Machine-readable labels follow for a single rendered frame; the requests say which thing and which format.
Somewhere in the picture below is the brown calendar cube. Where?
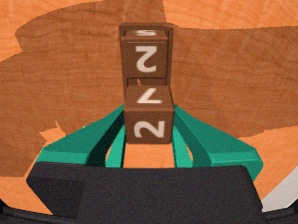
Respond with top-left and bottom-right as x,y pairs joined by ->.
123,30 -> 169,79
123,86 -> 175,145

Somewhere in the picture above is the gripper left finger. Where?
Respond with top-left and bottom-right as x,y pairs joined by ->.
35,104 -> 127,167

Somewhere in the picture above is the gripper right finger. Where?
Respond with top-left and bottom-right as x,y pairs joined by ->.
171,104 -> 264,182

